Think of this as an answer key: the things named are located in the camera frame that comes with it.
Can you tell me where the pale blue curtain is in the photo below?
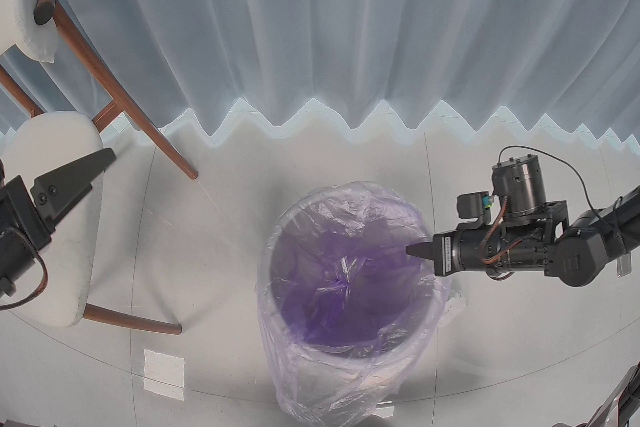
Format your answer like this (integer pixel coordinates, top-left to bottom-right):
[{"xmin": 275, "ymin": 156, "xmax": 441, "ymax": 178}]
[{"xmin": 0, "ymin": 0, "xmax": 640, "ymax": 150}]

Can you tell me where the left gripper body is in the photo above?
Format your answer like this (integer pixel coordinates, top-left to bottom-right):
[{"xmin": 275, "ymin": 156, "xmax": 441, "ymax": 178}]
[{"xmin": 0, "ymin": 174, "xmax": 54, "ymax": 297}]

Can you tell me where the purple plastic bag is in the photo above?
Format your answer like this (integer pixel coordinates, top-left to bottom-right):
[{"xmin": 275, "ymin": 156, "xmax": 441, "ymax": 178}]
[{"xmin": 256, "ymin": 182, "xmax": 455, "ymax": 427}]

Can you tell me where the white cushioned wooden chair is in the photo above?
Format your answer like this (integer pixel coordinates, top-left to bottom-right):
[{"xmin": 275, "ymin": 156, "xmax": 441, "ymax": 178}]
[{"xmin": 0, "ymin": 0, "xmax": 199, "ymax": 337}]

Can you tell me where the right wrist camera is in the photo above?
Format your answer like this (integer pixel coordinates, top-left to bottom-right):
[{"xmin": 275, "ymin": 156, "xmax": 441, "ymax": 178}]
[{"xmin": 456, "ymin": 191, "xmax": 494, "ymax": 232}]

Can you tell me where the white trash bin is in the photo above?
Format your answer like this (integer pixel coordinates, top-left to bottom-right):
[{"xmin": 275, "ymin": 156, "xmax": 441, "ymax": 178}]
[{"xmin": 259, "ymin": 195, "xmax": 443, "ymax": 422}]

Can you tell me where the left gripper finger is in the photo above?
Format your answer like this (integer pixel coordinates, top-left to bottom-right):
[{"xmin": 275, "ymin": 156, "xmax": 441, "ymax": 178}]
[
  {"xmin": 30, "ymin": 147, "xmax": 117, "ymax": 216},
  {"xmin": 39, "ymin": 184, "xmax": 94, "ymax": 236}
]

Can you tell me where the black cable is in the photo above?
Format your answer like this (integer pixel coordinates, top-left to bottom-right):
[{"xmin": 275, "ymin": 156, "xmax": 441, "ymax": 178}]
[{"xmin": 499, "ymin": 145, "xmax": 598, "ymax": 211}]

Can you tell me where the crumpled white paper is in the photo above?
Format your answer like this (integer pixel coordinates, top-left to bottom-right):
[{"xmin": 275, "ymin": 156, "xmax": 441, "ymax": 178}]
[{"xmin": 440, "ymin": 290, "xmax": 467, "ymax": 322}]

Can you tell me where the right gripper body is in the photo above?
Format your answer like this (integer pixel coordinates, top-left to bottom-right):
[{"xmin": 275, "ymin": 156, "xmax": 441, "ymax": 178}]
[{"xmin": 432, "ymin": 229, "xmax": 497, "ymax": 278}]

